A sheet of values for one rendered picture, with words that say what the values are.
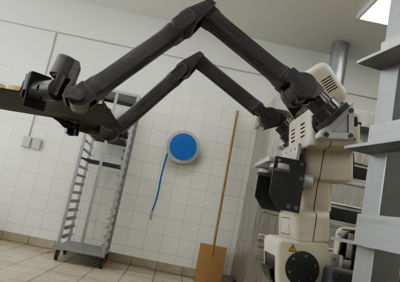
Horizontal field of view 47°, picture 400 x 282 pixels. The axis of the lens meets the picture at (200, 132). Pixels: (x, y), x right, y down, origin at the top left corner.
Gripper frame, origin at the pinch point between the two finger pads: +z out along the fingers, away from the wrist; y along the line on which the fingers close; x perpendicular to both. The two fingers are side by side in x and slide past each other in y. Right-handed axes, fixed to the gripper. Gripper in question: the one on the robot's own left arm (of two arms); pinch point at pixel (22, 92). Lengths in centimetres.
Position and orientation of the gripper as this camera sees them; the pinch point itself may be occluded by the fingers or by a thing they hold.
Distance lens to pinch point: 144.6
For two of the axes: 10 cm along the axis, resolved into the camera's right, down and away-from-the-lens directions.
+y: -1.8, 9.7, -1.6
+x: 6.5, 2.4, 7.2
